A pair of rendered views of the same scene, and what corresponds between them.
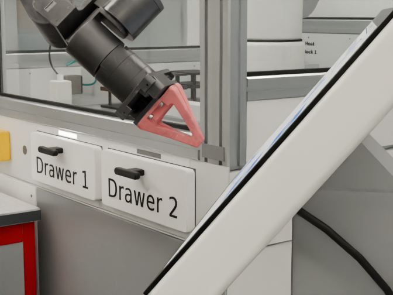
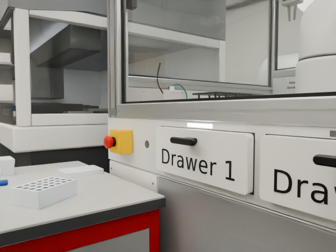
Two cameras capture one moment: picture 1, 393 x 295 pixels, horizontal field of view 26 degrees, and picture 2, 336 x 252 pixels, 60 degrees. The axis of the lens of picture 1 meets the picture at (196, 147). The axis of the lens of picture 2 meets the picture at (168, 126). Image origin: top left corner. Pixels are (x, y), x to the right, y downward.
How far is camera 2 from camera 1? 1.24 m
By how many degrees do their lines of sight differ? 6
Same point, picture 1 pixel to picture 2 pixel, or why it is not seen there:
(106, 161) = (271, 148)
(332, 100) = not seen: outside the picture
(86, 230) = (223, 223)
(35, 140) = (161, 134)
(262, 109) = not seen: outside the picture
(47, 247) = (169, 231)
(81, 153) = (225, 142)
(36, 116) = (161, 113)
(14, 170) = (135, 161)
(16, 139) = (139, 136)
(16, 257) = (143, 243)
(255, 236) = not seen: outside the picture
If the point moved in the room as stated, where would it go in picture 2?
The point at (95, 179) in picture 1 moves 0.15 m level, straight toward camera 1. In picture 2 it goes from (247, 171) to (293, 195)
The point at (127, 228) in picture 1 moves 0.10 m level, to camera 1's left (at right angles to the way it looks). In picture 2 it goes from (301, 232) to (237, 232)
